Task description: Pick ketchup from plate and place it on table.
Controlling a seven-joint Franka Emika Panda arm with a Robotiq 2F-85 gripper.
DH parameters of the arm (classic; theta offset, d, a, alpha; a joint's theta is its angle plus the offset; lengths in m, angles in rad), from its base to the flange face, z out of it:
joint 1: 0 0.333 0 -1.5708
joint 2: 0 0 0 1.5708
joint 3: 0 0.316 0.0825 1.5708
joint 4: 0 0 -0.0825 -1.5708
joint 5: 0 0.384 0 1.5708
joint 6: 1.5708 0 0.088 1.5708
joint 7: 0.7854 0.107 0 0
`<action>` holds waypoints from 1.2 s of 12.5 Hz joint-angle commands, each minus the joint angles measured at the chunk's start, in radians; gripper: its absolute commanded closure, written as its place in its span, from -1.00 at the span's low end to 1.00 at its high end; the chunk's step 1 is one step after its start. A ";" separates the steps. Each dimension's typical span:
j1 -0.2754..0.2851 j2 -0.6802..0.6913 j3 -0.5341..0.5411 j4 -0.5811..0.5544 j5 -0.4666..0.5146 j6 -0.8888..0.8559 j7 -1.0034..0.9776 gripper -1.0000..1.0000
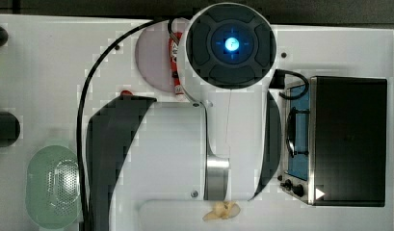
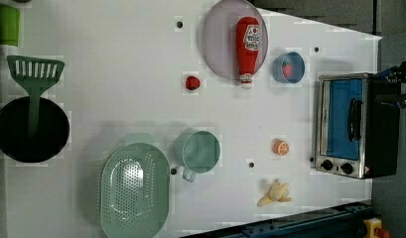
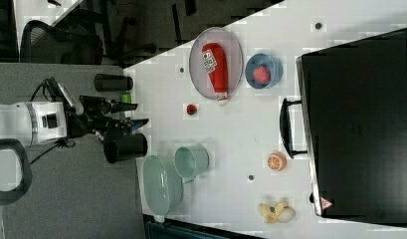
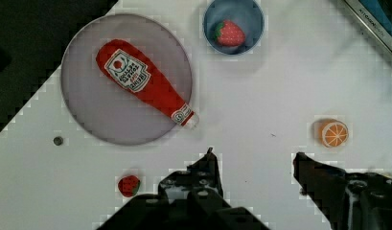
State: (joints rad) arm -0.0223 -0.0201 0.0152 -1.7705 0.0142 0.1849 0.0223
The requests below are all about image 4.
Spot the small strawberry on table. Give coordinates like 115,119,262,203
118,175,141,197

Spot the silver black toaster oven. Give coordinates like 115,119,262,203
342,0,392,55

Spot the grey round plate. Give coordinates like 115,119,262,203
60,13,193,146

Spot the blue bowl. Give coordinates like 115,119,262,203
202,0,265,56

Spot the strawberry in bowl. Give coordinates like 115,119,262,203
214,20,245,47

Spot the orange slice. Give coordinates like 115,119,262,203
318,119,349,148

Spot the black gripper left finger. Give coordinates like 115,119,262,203
97,149,270,230

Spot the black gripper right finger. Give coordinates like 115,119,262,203
293,152,392,230

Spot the red ketchup bottle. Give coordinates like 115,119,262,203
96,39,199,129

